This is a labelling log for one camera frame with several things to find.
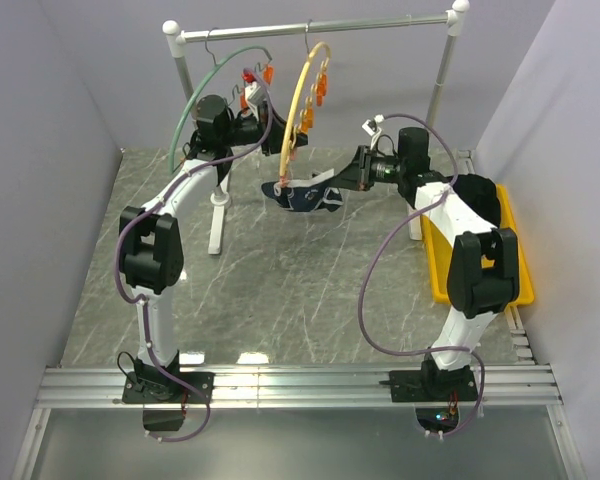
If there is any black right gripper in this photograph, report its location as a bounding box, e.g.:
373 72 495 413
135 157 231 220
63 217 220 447
328 147 405 193

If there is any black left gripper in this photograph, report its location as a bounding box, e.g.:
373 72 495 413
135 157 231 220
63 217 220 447
222 101 308 156

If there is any navy blue underwear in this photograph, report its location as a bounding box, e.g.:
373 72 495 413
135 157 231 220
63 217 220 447
261 169 344 213

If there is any yellow clip hanger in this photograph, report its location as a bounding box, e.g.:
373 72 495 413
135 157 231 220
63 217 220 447
278 20 332 181

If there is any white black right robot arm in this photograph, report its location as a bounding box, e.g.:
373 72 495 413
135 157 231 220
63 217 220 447
331 127 520 400

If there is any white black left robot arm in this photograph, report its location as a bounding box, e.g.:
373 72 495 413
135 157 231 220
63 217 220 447
114 88 287 402

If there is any green clip hanger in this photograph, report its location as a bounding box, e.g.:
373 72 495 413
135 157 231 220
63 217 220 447
166 32 273 174

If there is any metal clothes rack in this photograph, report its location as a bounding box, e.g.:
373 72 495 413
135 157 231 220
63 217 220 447
162 0 473 257

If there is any yellow plastic tray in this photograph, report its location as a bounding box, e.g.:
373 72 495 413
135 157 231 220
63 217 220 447
420 184 535 307

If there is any black garment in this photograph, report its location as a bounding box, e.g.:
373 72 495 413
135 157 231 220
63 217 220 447
453 174 501 227

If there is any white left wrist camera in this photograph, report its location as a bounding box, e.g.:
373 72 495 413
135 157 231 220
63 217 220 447
240 70 266 116

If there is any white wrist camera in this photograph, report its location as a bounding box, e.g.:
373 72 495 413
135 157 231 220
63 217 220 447
362 114 385 150
240 70 266 116

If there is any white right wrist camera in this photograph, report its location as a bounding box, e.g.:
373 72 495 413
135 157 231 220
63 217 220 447
362 114 385 150

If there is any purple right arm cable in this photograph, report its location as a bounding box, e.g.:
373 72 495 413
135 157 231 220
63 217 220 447
357 113 485 439

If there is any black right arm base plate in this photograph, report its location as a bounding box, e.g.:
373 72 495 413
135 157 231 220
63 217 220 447
380 367 478 403

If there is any aluminium rail frame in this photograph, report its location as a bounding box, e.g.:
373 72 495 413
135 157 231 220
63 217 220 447
13 364 586 479

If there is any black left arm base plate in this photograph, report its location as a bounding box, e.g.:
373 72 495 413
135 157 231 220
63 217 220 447
122 371 215 432

